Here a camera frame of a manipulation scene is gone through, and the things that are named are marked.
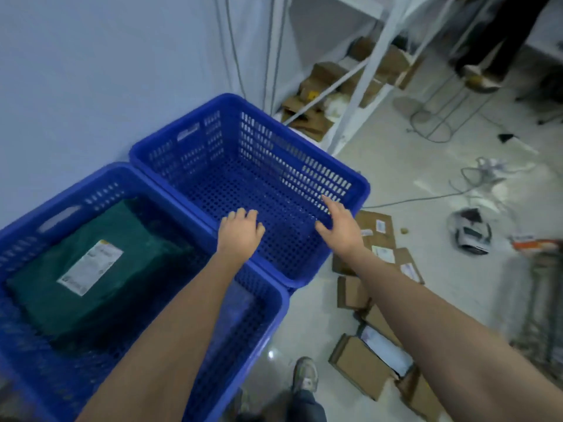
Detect person's left hand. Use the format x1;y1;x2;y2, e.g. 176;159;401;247
216;207;266;260

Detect person's right hand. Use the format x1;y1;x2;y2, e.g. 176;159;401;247
314;194;366;260

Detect large cardboard box three labels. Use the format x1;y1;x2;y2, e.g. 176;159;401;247
332;210;396;277

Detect blue plastic crate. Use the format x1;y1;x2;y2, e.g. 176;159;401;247
0;162;290;422
128;93;371;290

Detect pile of small parcels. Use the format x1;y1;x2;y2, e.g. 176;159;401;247
336;248;445;422

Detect small brown box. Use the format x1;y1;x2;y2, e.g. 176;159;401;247
328;333;399;401

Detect green poly mailer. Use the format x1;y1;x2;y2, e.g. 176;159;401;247
5;198;194;343

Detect person's left forearm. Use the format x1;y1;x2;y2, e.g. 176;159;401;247
77;252;254;422

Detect person's right forearm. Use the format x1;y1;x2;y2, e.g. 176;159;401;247
345;246;563;422

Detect person's right grey shoe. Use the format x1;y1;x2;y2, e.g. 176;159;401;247
291;356;320;394

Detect person's right leg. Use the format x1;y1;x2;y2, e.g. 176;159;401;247
286;389;328;422

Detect heap of torn brown cartons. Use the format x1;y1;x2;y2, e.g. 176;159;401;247
281;37;425;142

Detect white grey device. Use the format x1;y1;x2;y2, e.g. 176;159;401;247
448;208;493;256

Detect white metal shelf rack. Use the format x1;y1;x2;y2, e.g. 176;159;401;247
263;0;498;156

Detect grey floor cable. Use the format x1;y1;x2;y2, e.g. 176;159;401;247
360;162;537;212

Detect metal wire cart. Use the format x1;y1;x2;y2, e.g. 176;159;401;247
510;239;563;392

